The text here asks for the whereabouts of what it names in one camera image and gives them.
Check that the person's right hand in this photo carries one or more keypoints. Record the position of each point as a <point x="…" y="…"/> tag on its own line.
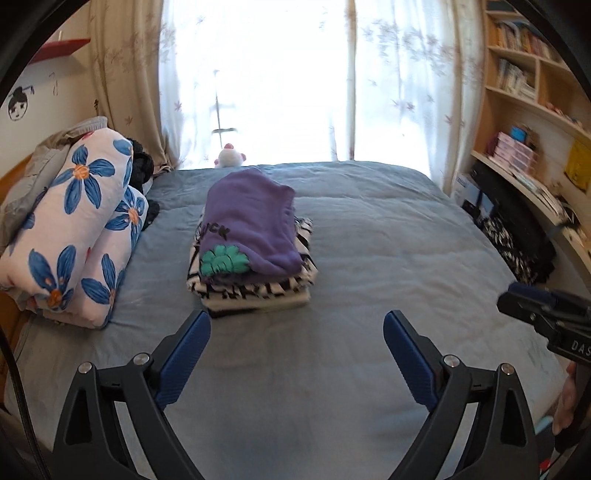
<point x="565" y="401"/>

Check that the row of books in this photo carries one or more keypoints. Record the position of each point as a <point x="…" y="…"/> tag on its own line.
<point x="521" y="39"/>
<point x="515" y="81"/>

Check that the white cardboard box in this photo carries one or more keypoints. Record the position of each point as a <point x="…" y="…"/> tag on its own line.
<point x="464" y="187"/>

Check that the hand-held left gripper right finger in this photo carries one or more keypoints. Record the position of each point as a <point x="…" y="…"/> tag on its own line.
<point x="408" y="355"/>

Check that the cream folded garment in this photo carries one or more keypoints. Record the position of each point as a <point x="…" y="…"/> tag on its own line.
<point x="258" y="302"/>

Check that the yellow poster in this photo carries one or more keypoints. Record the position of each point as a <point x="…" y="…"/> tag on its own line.
<point x="579" y="164"/>

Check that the red wall shelf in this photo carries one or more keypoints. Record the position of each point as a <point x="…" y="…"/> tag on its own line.
<point x="60" y="48"/>

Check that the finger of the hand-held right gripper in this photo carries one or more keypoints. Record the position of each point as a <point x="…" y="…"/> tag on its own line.
<point x="531" y="291"/>
<point x="519" y="307"/>

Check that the white plush toy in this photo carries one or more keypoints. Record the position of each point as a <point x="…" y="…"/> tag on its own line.
<point x="229" y="157"/>

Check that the purple zip hoodie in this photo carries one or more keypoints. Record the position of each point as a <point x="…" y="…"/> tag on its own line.
<point x="249" y="217"/>

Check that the black white patterned cloth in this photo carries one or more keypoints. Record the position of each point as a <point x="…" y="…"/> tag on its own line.
<point x="503" y="244"/>

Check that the beige curtain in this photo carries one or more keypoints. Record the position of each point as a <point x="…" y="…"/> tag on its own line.
<point x="466" y="115"/>
<point x="124" y="69"/>

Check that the bed with blue-grey cover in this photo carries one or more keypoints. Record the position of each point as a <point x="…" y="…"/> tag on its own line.
<point x="369" y="258"/>

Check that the black white printed folded garment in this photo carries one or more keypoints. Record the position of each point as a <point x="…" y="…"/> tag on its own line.
<point x="286" y="286"/>

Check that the wooden shelf unit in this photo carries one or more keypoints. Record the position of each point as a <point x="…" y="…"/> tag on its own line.
<point x="508" y="106"/>

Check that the face wall sticker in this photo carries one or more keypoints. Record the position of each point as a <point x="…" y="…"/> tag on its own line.
<point x="21" y="104"/>

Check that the teal box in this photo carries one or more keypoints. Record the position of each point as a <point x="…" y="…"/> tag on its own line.
<point x="519" y="134"/>

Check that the pink storage drawers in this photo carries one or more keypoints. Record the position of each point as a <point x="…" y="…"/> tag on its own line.
<point x="512" y="152"/>

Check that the blue floral rolled quilt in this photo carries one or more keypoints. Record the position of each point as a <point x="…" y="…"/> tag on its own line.
<point x="69" y="221"/>

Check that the dark cloth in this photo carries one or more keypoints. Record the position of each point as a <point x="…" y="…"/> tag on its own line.
<point x="141" y="170"/>

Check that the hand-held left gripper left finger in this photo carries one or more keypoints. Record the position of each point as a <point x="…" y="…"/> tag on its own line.
<point x="184" y="355"/>

